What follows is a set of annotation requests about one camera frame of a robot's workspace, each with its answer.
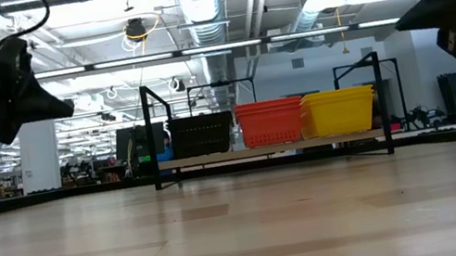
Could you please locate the long ceiling light strip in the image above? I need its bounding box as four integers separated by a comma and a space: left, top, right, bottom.
32, 0, 456, 91

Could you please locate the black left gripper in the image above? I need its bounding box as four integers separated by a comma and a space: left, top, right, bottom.
0, 28, 80, 147

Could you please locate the red slotted plastic basket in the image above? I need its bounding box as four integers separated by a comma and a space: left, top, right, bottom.
233, 94, 302, 112
236, 103, 308, 152
234, 97, 303, 116

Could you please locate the person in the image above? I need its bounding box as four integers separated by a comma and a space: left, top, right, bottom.
152, 129, 176, 164

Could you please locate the silver ribbed ceiling duct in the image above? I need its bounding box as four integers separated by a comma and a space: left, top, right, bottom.
174, 0, 244, 116

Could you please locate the white building pillar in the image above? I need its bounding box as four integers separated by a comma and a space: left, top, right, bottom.
11, 118, 69, 197

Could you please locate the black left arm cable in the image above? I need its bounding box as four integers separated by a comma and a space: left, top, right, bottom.
0, 0, 57, 52

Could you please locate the yellow hanging cord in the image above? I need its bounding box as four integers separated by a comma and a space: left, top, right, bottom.
332, 6, 350, 57

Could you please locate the black ceiling cable reel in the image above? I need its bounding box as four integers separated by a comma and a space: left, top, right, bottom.
122, 16, 150, 44

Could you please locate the black aluminium table frame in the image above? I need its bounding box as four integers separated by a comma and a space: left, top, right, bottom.
0, 118, 456, 230

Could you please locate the black-framed wooden shelf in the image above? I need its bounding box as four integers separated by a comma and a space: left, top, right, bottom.
137, 40, 415, 197

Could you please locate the black computer monitor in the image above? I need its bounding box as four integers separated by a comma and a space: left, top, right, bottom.
110, 120, 173, 181

